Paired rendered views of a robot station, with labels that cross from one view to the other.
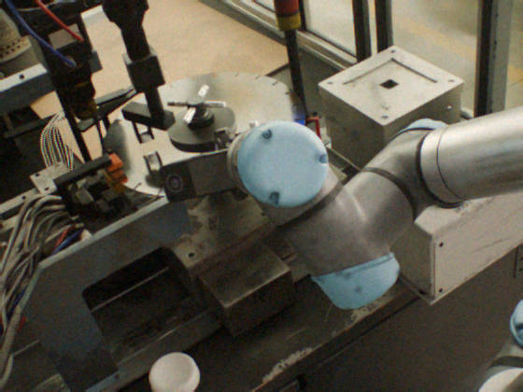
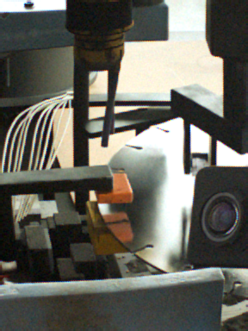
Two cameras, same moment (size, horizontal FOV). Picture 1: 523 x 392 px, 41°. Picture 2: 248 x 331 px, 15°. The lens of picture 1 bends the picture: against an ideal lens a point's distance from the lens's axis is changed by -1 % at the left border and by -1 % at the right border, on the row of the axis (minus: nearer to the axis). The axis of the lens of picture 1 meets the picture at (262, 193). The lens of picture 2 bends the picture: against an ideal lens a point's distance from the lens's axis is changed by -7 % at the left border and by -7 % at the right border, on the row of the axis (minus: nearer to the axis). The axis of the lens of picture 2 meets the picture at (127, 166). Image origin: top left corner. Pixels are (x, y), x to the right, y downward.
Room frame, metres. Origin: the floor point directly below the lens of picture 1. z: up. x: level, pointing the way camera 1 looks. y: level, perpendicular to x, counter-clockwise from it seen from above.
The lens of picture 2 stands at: (0.28, 0.04, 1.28)
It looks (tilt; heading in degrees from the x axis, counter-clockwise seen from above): 26 degrees down; 16
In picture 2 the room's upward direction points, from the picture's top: straight up
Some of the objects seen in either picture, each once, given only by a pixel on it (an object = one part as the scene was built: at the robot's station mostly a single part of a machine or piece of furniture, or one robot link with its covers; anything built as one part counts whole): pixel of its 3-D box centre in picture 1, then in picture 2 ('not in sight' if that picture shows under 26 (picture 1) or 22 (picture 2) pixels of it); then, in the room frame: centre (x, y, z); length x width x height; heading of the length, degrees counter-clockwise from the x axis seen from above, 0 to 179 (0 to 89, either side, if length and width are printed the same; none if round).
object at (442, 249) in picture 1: (474, 207); not in sight; (0.76, -0.31, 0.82); 0.28 x 0.11 x 0.15; 115
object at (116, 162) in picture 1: (92, 184); (58, 216); (0.85, 0.25, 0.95); 0.10 x 0.03 x 0.07; 115
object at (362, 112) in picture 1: (390, 118); not in sight; (1.02, -0.26, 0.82); 0.18 x 0.18 x 0.15; 25
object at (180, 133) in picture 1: (200, 120); not in sight; (0.94, 0.07, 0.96); 0.11 x 0.11 x 0.03
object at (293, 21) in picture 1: (288, 18); not in sight; (1.18, -0.11, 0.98); 0.05 x 0.04 x 0.03; 25
